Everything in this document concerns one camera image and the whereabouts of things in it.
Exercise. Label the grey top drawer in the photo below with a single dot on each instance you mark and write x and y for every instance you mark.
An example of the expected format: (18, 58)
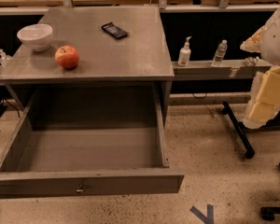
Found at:
(88, 142)

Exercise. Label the grey wooden drawer cabinet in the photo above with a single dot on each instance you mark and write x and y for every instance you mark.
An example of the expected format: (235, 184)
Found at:
(116, 81)

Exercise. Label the black snack packet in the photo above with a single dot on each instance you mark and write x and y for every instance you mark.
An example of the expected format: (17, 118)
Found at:
(113, 30)

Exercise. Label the white bowl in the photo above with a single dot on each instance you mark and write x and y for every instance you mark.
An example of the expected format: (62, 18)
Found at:
(36, 37)

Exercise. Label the black metal stand leg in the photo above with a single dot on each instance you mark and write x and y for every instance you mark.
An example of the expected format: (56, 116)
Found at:
(271, 125)

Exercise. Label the white pump bottle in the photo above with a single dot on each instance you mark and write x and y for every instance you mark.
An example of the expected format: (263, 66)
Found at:
(184, 54)

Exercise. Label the small clear pump bottle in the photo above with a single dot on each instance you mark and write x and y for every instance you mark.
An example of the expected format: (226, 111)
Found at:
(4, 58)

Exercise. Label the yellow ribbed gripper finger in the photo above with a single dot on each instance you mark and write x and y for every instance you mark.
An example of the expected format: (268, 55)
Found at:
(265, 98)

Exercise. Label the red apple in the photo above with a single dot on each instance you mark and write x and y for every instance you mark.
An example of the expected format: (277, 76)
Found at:
(67, 57)

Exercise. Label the crumpled plastic wrapper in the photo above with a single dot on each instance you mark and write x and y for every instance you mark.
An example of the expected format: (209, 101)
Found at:
(251, 61)

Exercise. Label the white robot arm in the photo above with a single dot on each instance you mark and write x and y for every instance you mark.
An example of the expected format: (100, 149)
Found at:
(266, 40)

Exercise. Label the clear water bottle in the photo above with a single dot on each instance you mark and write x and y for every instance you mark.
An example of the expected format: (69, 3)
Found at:
(220, 53)

